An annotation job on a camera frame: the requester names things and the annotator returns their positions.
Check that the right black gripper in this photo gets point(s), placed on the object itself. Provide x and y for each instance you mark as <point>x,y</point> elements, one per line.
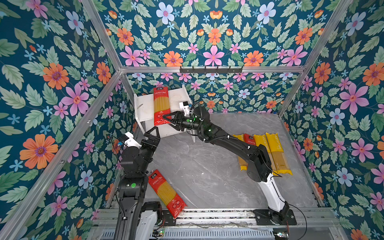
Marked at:
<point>179,121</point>

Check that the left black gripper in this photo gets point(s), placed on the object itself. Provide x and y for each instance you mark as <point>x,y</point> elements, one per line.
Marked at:
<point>153,144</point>

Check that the red spaghetti bag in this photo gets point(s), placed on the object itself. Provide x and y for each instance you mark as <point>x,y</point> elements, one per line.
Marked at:
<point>171,199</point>
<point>161,105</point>
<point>249,139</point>

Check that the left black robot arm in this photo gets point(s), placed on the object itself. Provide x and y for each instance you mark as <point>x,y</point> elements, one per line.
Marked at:
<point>137,219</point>

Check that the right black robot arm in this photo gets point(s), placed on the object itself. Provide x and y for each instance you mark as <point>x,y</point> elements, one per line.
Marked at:
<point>259,163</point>

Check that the white two-tier shelf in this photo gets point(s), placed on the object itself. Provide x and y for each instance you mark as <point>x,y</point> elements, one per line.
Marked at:
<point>144,110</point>

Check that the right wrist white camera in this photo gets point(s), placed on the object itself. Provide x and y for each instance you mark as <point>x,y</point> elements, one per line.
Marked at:
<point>186,108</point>

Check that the wrist white camera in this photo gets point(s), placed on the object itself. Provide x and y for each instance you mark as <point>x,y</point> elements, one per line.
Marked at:
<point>128,140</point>
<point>186,108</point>

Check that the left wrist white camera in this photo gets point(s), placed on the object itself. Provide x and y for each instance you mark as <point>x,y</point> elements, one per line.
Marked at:
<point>128,140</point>

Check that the black wall hook rail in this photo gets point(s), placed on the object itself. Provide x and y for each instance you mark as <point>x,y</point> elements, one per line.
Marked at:
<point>209,70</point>

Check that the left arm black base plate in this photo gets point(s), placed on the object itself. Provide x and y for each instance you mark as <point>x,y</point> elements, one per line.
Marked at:
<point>168,217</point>

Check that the aluminium front rail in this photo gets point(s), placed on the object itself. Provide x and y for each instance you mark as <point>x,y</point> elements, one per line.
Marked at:
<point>306,217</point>

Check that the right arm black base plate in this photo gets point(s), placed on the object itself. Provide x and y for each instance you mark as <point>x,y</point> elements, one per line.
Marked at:
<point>266,217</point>

